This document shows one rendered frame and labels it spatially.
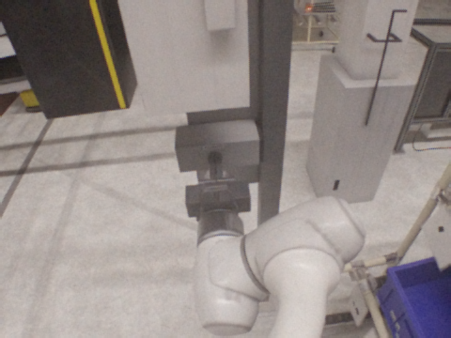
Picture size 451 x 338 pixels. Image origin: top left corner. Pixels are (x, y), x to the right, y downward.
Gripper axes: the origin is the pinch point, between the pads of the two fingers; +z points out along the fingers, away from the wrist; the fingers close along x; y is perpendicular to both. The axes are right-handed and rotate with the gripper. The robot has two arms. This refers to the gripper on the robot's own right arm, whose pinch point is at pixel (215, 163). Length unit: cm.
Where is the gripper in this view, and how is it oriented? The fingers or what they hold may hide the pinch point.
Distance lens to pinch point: 72.1
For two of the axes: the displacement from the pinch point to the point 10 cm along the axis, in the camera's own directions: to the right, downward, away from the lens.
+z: -0.7, -6.9, 7.2
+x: 10.0, -1.0, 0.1
